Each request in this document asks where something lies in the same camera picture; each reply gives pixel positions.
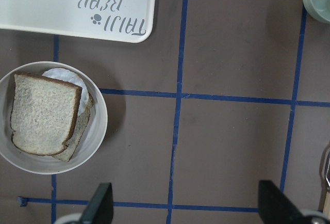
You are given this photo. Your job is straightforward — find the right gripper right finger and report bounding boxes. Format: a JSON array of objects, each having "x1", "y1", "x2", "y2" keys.
[{"x1": 258, "y1": 180, "x2": 309, "y2": 224}]

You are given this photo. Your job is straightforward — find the bread slice on plate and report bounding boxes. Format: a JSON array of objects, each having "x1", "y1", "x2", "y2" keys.
[{"x1": 52, "y1": 94, "x2": 94, "y2": 162}]

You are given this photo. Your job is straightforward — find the white bear tray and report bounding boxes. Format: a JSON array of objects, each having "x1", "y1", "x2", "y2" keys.
[{"x1": 1, "y1": 0, "x2": 155, "y2": 43}]

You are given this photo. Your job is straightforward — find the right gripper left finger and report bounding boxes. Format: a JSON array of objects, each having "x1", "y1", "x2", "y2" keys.
[{"x1": 79, "y1": 183, "x2": 113, "y2": 223}]

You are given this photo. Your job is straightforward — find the wooden cutting board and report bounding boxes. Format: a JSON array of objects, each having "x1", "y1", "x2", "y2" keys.
[{"x1": 319, "y1": 144, "x2": 329, "y2": 217}]

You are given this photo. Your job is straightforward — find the bread slice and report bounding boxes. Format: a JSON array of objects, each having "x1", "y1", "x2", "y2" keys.
[
  {"x1": 52, "y1": 94, "x2": 94, "y2": 162},
  {"x1": 10, "y1": 73, "x2": 82, "y2": 156}
]

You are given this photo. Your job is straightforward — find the white round plate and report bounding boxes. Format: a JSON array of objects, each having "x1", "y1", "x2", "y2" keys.
[{"x1": 1, "y1": 61, "x2": 108, "y2": 174}]

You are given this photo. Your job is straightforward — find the fried egg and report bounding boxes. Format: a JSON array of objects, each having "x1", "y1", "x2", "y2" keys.
[{"x1": 42, "y1": 68, "x2": 89, "y2": 116}]

